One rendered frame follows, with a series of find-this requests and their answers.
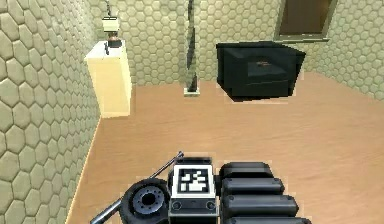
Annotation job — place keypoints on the cream tall cabinet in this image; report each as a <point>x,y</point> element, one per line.
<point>111,80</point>

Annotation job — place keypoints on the dark floor lamp pole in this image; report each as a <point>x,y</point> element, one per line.
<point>191,50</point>

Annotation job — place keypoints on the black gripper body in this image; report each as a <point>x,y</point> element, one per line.
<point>146,200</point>

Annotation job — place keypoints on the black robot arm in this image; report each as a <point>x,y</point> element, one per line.
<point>253,200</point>

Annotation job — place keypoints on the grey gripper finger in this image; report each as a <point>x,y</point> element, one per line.
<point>166,166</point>

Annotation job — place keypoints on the small black stick object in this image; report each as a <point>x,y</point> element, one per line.
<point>106,48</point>

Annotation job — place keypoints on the cream table lamp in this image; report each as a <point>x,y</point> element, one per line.
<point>111,26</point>

